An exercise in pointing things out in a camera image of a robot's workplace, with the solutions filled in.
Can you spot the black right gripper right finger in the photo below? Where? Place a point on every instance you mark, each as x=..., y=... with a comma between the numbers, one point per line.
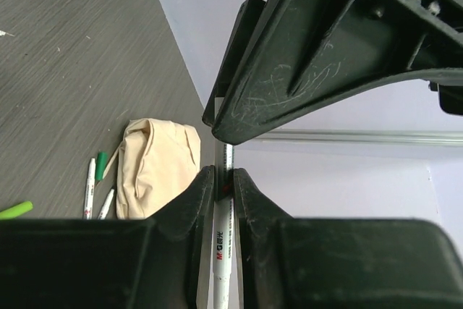
x=288, y=262

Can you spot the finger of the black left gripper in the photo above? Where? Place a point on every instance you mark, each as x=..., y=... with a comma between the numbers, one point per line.
x=305, y=55
x=247, y=18

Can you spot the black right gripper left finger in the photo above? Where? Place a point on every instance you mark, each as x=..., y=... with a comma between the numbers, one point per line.
x=162, y=261

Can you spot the white marker black end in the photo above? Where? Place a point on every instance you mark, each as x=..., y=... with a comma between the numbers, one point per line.
x=223, y=223

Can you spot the dark green pen cap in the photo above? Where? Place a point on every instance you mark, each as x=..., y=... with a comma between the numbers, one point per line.
x=100, y=165

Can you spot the lime green pen cap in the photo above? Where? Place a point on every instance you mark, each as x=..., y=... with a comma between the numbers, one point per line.
x=17, y=210

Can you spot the white marker dark green end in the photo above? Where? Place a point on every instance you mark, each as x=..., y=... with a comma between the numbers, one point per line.
x=106, y=205

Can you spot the white marker lime end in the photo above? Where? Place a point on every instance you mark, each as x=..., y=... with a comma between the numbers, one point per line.
x=89, y=190

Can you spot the beige cloth bag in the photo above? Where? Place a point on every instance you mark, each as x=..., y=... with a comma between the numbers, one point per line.
x=155, y=162

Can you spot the aluminium frame rail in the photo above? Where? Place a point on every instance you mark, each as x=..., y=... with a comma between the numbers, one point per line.
x=362, y=127

